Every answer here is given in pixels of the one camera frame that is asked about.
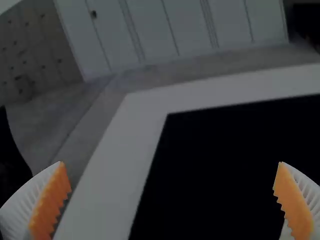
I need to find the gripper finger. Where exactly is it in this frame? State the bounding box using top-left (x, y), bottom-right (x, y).
top-left (0, 160), bottom-right (73, 240)
top-left (272, 161), bottom-right (320, 240)

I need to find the black mat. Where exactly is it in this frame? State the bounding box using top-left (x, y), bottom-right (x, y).
top-left (129, 93), bottom-right (320, 240)

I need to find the black crate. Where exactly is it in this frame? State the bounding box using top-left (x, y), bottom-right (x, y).
top-left (287, 0), bottom-right (320, 54)

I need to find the grey cupboard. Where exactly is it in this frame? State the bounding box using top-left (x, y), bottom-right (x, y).
top-left (53, 0), bottom-right (290, 82)

